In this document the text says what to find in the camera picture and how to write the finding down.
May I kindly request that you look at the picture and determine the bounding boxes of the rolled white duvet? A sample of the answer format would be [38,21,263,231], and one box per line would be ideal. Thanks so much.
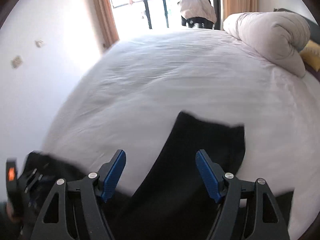
[223,11,311,77]

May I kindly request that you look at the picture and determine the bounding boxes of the left hand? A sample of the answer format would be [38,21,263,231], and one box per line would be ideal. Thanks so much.
[6,202,21,224]

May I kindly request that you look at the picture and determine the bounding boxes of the dark clothes under jacket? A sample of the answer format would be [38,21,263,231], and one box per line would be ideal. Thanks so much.
[181,17,214,29]

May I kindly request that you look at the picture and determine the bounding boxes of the purple pillow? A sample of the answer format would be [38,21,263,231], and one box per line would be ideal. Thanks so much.
[305,63,320,82]

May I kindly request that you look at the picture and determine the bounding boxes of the black denim pants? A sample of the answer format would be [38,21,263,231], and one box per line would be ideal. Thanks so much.
[22,110,295,240]

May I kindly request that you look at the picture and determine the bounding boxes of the yellow pillow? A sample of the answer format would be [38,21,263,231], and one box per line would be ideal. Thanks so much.
[299,40,320,72]

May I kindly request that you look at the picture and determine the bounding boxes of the white puffer jacket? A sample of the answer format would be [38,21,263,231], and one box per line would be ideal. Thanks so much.
[179,0,217,23]

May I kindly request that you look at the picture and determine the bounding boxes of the black framed glass door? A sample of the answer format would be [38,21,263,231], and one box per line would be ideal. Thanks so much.
[111,0,220,38]

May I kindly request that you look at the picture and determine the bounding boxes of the left beige curtain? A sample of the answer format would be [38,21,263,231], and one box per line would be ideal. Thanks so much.
[93,0,119,49]

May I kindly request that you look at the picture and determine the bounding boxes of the white bed with sheet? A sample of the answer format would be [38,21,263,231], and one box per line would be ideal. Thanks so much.
[43,29,319,239]

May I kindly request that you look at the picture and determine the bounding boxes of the white wall socket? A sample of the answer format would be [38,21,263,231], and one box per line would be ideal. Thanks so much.
[11,55,23,68]

